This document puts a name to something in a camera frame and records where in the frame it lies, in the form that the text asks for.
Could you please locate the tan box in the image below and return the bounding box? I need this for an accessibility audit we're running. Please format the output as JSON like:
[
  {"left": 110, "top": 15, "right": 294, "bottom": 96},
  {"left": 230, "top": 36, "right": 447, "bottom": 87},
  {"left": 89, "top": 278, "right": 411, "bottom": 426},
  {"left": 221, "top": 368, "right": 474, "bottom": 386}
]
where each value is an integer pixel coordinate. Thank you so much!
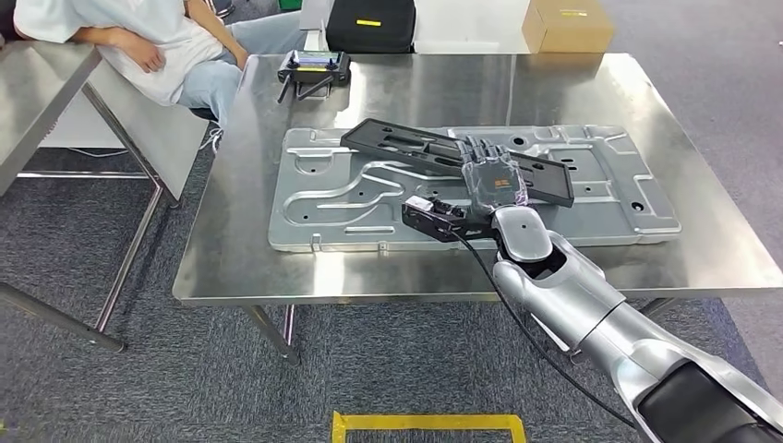
[{"left": 521, "top": 0, "right": 615, "bottom": 55}]

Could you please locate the black device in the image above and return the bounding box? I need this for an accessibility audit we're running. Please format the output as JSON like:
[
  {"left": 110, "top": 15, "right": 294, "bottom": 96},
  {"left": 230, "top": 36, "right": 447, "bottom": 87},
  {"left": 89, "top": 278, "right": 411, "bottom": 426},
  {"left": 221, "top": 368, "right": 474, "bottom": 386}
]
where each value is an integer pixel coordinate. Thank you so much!
[{"left": 276, "top": 48, "right": 353, "bottom": 104}]

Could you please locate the grey sheet metal part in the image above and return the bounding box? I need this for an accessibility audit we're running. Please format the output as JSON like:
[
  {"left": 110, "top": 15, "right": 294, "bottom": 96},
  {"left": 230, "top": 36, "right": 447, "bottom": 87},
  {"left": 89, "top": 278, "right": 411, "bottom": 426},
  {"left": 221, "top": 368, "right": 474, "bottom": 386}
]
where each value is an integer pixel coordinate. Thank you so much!
[{"left": 267, "top": 124, "right": 682, "bottom": 255}]

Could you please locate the yellow floor tape square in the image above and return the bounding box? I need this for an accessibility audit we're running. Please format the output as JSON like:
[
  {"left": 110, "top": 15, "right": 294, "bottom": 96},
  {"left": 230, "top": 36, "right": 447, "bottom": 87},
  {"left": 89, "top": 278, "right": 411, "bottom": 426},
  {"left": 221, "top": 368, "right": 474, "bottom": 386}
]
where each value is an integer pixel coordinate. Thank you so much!
[{"left": 331, "top": 411, "right": 528, "bottom": 443}]

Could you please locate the black camera bracket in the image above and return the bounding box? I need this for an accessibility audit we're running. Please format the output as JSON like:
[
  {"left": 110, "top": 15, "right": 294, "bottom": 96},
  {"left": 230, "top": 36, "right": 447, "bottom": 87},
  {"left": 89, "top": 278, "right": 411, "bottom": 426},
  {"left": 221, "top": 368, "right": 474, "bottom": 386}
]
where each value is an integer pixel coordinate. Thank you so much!
[{"left": 401, "top": 197, "right": 497, "bottom": 244}]

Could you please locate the steel workbench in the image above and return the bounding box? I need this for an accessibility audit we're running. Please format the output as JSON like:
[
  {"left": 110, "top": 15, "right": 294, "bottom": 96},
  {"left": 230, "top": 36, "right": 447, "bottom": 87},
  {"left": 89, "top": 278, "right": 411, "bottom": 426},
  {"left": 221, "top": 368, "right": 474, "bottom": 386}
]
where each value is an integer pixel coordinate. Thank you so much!
[
  {"left": 172, "top": 52, "right": 783, "bottom": 366},
  {"left": 0, "top": 39, "right": 211, "bottom": 354}
]

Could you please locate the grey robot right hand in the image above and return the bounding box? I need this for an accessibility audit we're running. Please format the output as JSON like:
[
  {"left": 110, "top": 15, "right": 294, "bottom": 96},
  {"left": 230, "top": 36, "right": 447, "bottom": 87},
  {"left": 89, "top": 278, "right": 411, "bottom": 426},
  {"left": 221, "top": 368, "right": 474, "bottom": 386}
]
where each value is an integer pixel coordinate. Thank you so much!
[{"left": 455, "top": 136, "right": 529, "bottom": 216}]

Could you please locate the white cabinet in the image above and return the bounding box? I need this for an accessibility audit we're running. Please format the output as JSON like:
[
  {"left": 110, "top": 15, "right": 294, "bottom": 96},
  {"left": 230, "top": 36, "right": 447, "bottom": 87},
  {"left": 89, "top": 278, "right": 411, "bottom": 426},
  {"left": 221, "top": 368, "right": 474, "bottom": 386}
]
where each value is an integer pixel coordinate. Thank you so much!
[{"left": 37, "top": 91, "right": 126, "bottom": 150}]

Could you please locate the person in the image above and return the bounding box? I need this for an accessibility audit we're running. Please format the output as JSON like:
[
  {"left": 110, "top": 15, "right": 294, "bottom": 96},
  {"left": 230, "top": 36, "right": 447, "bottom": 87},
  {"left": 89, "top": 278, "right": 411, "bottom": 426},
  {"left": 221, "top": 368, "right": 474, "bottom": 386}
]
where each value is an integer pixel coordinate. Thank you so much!
[{"left": 12, "top": 0, "right": 307, "bottom": 129}]

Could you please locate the black bag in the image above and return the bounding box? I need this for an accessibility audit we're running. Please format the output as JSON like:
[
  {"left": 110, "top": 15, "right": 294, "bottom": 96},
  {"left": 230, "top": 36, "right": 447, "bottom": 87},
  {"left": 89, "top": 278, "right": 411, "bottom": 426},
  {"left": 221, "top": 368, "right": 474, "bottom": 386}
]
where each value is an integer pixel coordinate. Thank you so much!
[{"left": 325, "top": 0, "right": 417, "bottom": 54}]

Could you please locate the black plastic panel part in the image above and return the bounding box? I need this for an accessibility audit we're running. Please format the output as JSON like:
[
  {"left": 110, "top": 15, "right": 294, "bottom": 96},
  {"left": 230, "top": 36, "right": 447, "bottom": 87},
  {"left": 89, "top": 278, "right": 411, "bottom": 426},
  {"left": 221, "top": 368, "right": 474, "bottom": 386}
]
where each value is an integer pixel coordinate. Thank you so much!
[{"left": 340, "top": 117, "right": 575, "bottom": 210}]

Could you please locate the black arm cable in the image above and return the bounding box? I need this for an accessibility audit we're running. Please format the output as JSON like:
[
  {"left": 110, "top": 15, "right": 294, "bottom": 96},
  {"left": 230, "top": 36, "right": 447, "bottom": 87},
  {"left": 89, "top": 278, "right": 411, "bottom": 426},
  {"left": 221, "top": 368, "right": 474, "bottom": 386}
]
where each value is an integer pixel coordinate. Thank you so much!
[{"left": 451, "top": 232, "right": 637, "bottom": 429}]

